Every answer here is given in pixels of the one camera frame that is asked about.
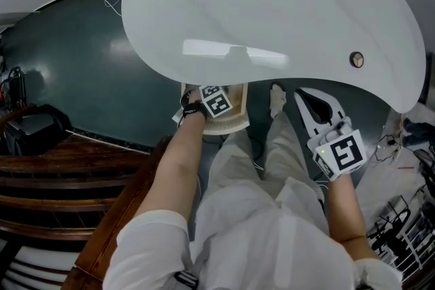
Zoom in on person's right forearm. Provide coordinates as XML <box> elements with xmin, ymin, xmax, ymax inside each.
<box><xmin>324</xmin><ymin>175</ymin><xmax>379</xmax><ymax>261</ymax></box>

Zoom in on black bag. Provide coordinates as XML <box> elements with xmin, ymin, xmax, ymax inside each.
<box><xmin>0</xmin><ymin>103</ymin><xmax>75</xmax><ymax>158</ymax></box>

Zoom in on person's beige trousers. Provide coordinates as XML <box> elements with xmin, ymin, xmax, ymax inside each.
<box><xmin>203</xmin><ymin>111</ymin><xmax>324</xmax><ymax>212</ymax></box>

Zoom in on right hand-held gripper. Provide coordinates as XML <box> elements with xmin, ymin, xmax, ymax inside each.
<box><xmin>293</xmin><ymin>87</ymin><xmax>368</xmax><ymax>183</ymax></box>

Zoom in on brown wooden bed frame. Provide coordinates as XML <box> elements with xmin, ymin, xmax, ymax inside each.
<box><xmin>0</xmin><ymin>104</ymin><xmax>178</xmax><ymax>290</ymax></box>

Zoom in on wooden drawer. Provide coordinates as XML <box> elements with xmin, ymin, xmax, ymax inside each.
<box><xmin>179</xmin><ymin>81</ymin><xmax>251</xmax><ymax>137</ymax></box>

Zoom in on person's beige shoe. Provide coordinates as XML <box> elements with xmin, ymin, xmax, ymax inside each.
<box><xmin>268</xmin><ymin>81</ymin><xmax>288</xmax><ymax>119</ymax></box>

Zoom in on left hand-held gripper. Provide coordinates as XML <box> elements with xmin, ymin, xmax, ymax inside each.
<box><xmin>198</xmin><ymin>84</ymin><xmax>234</xmax><ymax>120</ymax></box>

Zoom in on person's left forearm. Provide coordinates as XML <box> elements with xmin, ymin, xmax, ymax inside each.
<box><xmin>133</xmin><ymin>88</ymin><xmax>209</xmax><ymax>221</ymax></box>

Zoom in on person's white shirt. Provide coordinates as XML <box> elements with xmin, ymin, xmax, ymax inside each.
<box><xmin>103</xmin><ymin>175</ymin><xmax>404</xmax><ymax>290</ymax></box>

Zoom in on white kidney-shaped desk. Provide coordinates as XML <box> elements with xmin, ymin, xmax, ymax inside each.
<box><xmin>120</xmin><ymin>0</ymin><xmax>427</xmax><ymax>115</ymax></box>

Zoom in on black floor cable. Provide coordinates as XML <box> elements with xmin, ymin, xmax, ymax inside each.
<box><xmin>372</xmin><ymin>133</ymin><xmax>402</xmax><ymax>164</ymax></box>

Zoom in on small round brown object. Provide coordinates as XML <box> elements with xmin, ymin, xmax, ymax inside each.
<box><xmin>349</xmin><ymin>50</ymin><xmax>366</xmax><ymax>68</ymax></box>

